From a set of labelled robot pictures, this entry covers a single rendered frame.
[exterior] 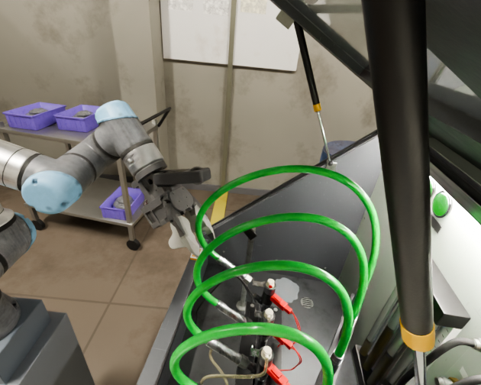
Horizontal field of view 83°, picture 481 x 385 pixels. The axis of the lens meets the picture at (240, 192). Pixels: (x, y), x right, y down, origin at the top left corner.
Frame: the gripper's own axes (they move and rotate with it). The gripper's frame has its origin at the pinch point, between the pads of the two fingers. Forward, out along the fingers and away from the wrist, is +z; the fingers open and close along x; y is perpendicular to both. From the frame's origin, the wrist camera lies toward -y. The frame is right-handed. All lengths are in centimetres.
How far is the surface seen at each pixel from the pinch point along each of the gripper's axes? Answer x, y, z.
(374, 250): -5.9, -28.5, 18.0
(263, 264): 15.2, -17.1, 3.8
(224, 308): 4.1, 2.3, 13.2
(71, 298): -62, 160, 2
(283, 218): 8.0, -20.7, 0.8
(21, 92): -152, 197, -191
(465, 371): 9.2, -32.4, 32.5
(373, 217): -3.6, -31.6, 10.9
